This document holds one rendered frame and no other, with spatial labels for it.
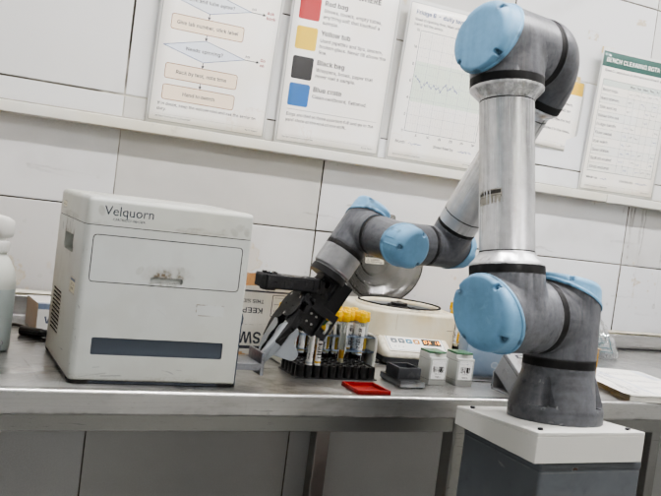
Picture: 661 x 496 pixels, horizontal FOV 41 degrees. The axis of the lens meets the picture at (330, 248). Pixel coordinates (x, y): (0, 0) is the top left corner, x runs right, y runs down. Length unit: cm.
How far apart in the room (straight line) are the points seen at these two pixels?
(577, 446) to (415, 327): 71
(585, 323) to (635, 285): 148
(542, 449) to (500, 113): 50
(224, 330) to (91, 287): 24
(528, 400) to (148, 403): 60
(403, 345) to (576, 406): 63
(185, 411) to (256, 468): 87
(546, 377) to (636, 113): 153
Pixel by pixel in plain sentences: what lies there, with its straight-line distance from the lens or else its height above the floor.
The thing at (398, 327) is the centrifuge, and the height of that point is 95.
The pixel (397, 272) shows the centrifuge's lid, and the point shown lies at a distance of 229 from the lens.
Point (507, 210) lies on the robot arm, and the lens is 134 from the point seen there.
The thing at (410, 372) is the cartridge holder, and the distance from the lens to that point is 174.
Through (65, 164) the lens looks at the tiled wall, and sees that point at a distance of 207.
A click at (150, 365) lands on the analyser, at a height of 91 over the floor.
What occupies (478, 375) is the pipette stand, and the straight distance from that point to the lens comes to 192.
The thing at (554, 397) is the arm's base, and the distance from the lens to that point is 142.
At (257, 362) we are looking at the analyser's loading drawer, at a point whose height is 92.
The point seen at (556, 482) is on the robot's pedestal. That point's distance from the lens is 139.
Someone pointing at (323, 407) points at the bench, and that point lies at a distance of 157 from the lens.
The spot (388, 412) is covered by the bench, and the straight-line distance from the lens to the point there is 163.
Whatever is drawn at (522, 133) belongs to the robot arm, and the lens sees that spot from 137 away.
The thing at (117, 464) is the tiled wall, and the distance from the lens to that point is 221.
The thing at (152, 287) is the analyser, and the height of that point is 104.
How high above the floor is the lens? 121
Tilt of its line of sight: 3 degrees down
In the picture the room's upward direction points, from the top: 7 degrees clockwise
